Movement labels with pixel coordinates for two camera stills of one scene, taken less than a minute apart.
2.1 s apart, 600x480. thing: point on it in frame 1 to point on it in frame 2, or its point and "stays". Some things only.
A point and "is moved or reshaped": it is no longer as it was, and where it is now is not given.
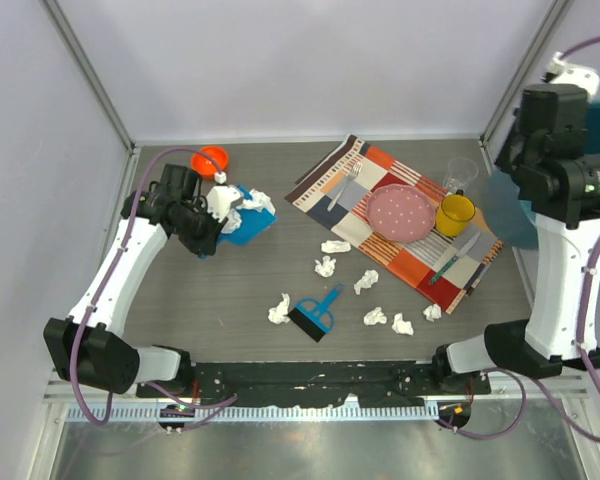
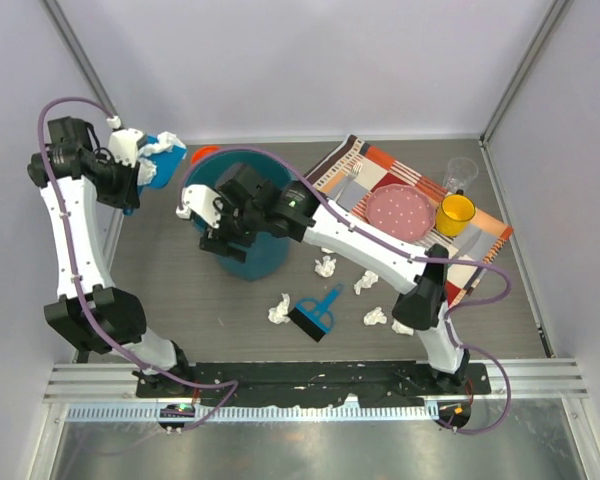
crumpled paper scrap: [375, 316] stays
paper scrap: [234, 222] is moved or reshaped
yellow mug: [453, 213] stays
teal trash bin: [508, 216] to [266, 254]
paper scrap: [259, 200] is moved or reshaped
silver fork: [355, 168] stays
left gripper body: [208, 239] to [131, 185]
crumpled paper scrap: [401, 326] stays
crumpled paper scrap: [370, 277] stays
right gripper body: [508, 151] to [228, 232]
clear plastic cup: [459, 171] stays
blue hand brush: [317, 318] stays
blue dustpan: [255, 223] is moved or reshaped
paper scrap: [277, 314] stays
